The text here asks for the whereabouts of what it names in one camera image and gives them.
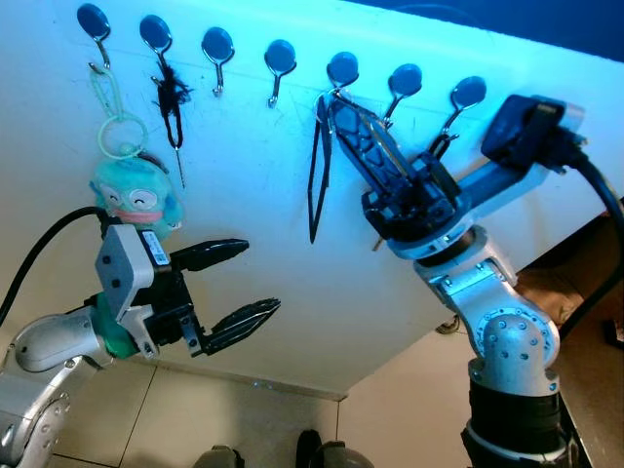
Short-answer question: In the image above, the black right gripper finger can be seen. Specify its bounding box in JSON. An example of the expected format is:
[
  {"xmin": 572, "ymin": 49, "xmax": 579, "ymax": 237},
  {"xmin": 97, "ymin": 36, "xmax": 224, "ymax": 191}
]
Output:
[
  {"xmin": 330, "ymin": 100, "xmax": 406, "ymax": 196},
  {"xmin": 339, "ymin": 96, "xmax": 430, "ymax": 181}
]

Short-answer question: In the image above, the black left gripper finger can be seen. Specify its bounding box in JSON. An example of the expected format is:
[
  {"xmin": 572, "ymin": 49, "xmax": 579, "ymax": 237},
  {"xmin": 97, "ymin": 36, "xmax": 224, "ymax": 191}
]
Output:
[
  {"xmin": 200, "ymin": 297, "xmax": 283, "ymax": 357},
  {"xmin": 171, "ymin": 238, "xmax": 251, "ymax": 274}
]

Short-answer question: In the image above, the black lanyard strap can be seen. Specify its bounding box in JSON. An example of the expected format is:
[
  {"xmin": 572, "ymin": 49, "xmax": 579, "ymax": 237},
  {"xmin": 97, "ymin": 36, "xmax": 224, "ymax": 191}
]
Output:
[{"xmin": 307, "ymin": 93, "xmax": 334, "ymax": 245}]

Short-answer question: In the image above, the bystander bare hand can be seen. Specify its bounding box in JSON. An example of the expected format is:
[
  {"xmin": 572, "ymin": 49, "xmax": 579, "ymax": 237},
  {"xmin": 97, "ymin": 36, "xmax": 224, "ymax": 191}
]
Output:
[{"xmin": 517, "ymin": 268, "xmax": 586, "ymax": 323}]

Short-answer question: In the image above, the small black loop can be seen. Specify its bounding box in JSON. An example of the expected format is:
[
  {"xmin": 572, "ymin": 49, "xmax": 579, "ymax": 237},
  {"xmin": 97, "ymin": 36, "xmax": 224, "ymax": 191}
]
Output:
[{"xmin": 429, "ymin": 132, "xmax": 459, "ymax": 162}]

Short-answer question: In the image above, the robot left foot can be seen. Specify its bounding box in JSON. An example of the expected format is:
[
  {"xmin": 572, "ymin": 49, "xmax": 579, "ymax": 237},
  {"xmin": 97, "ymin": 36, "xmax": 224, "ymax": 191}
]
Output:
[{"xmin": 193, "ymin": 445, "xmax": 245, "ymax": 468}]

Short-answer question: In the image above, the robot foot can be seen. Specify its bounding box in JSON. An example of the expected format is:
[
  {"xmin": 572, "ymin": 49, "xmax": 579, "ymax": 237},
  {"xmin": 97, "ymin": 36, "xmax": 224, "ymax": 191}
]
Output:
[
  {"xmin": 193, "ymin": 445, "xmax": 245, "ymax": 468},
  {"xmin": 295, "ymin": 429, "xmax": 376, "ymax": 468}
]

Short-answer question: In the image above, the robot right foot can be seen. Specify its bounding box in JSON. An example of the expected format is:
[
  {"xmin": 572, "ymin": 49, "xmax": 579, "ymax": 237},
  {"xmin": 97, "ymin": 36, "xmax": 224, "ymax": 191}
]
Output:
[{"xmin": 295, "ymin": 429, "xmax": 376, "ymax": 468}]

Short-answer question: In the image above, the round adhesive wall hook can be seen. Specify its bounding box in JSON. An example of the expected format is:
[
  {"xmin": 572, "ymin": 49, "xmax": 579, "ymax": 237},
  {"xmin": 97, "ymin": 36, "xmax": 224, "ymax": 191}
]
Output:
[
  {"xmin": 76, "ymin": 3, "xmax": 113, "ymax": 71},
  {"xmin": 444, "ymin": 76, "xmax": 488, "ymax": 137},
  {"xmin": 326, "ymin": 52, "xmax": 361, "ymax": 98},
  {"xmin": 138, "ymin": 15, "xmax": 175, "ymax": 79},
  {"xmin": 263, "ymin": 39, "xmax": 298, "ymax": 108},
  {"xmin": 201, "ymin": 26, "xmax": 236, "ymax": 97},
  {"xmin": 385, "ymin": 63, "xmax": 424, "ymax": 128}
]

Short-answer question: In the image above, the green plush toy keychain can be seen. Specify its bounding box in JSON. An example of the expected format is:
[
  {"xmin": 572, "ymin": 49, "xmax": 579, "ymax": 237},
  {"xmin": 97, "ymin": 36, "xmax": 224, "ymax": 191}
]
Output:
[{"xmin": 86, "ymin": 63, "xmax": 186, "ymax": 240}]

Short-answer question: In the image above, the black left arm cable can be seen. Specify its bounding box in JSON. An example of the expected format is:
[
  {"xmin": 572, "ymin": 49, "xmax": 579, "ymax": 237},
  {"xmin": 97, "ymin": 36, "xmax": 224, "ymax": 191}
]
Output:
[{"xmin": 0, "ymin": 205, "xmax": 110, "ymax": 328}]

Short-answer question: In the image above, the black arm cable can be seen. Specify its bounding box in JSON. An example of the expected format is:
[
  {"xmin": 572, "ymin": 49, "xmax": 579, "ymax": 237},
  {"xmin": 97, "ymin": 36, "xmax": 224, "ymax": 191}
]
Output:
[
  {"xmin": 556, "ymin": 146, "xmax": 624, "ymax": 342},
  {"xmin": 0, "ymin": 205, "xmax": 110, "ymax": 328}
]

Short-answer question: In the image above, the black keychain with key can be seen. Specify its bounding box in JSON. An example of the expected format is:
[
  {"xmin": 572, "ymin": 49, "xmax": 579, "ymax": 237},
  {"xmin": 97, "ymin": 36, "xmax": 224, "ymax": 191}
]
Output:
[{"xmin": 154, "ymin": 73, "xmax": 194, "ymax": 186}]

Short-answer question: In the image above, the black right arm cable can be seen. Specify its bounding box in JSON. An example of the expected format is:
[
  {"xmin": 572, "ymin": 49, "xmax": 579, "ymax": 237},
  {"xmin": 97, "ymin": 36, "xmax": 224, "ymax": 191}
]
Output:
[{"xmin": 556, "ymin": 146, "xmax": 624, "ymax": 342}]

